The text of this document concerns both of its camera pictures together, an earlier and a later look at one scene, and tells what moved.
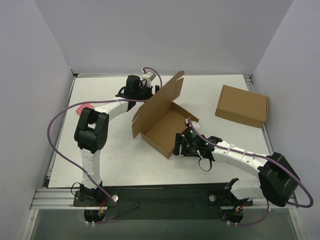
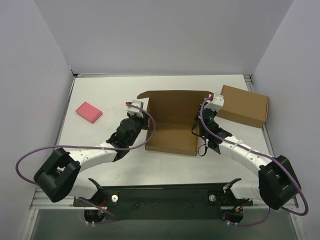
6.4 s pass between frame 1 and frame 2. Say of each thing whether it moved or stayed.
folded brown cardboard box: stayed
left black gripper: moved
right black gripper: moved
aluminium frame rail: stayed
